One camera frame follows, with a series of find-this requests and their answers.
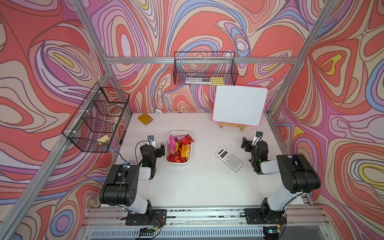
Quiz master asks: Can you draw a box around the yellow tea bag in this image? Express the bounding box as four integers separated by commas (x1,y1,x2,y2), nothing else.
174,142,180,154
181,144,191,159

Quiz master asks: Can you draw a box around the white plastic storage box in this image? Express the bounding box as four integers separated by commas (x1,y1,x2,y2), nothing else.
164,131,194,166

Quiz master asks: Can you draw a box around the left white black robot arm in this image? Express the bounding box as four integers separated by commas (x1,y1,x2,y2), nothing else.
99,144,165,215

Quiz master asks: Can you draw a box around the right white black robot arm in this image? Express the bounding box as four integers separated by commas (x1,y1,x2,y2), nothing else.
241,137,321,221

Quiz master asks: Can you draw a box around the white grey calculator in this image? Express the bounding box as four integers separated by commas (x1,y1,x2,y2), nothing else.
215,148,244,172

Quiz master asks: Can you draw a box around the wooden easel stand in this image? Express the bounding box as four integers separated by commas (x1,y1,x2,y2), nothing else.
219,123,247,131

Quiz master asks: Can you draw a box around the yellow square pad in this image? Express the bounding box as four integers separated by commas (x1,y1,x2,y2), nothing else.
138,114,153,126

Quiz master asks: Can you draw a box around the yellow sticky note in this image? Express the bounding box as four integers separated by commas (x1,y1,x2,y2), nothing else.
97,135,111,145

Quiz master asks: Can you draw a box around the pink framed whiteboard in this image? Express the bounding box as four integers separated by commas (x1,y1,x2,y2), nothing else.
212,86,269,127

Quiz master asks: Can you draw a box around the green circuit board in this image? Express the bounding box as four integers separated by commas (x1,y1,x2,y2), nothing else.
139,228,159,236

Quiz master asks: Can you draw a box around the yellow block in basket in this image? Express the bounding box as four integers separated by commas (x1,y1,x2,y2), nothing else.
210,77,225,86

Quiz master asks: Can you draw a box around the left black wire basket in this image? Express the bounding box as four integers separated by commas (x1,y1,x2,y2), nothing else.
62,83,130,153

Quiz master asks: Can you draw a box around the black wire basket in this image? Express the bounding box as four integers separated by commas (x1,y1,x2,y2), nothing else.
62,83,130,153
173,51,239,86

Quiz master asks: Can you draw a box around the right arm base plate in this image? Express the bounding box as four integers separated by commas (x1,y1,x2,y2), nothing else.
242,208,287,225

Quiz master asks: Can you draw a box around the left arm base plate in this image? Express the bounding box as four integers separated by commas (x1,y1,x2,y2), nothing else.
124,209,167,227

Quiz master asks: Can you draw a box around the aluminium front rail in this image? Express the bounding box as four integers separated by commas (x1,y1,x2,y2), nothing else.
76,205,338,240

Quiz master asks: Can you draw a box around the back black wire basket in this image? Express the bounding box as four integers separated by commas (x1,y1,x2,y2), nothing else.
173,51,239,86

